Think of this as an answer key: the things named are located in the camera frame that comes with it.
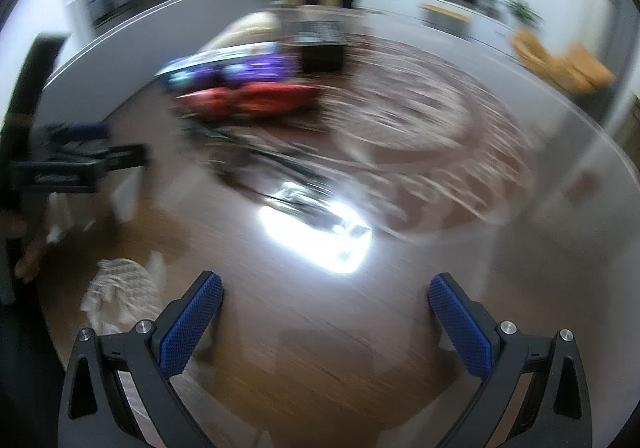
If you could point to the wooden bench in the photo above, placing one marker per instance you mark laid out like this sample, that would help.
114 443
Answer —
445 12

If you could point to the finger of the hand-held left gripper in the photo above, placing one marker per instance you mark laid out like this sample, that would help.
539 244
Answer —
60 173
82 131

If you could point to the black cardboard box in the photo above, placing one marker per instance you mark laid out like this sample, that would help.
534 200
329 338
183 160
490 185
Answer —
322 53

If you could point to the person's left hand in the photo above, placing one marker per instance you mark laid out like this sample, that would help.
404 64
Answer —
30 253

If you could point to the red packet with gold emblem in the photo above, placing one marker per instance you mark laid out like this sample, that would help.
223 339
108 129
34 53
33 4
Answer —
207 102

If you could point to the grey partition board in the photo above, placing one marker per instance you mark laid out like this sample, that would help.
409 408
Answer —
125 53

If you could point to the beige knitted cloth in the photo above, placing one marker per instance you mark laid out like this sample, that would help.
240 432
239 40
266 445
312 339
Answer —
250 26

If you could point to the rhinestone hair clip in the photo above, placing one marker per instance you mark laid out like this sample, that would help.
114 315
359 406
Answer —
120 288

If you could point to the blue and white ointment box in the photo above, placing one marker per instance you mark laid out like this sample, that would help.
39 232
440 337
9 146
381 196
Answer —
220 56

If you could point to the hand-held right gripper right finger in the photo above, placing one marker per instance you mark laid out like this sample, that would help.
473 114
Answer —
462 328

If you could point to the purple plastic toy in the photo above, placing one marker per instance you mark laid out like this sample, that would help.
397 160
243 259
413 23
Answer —
260 68

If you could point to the yellow lounge chair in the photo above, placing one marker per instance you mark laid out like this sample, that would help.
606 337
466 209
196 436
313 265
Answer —
560 61

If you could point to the white television cabinet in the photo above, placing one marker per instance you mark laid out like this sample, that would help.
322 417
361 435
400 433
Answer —
400 8

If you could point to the large leafy potted plant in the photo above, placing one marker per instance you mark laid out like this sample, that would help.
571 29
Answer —
522 11

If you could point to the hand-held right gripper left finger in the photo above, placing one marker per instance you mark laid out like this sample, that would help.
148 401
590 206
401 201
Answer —
192 323

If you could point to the red snack packet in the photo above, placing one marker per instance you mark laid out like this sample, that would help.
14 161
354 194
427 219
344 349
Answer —
275 98

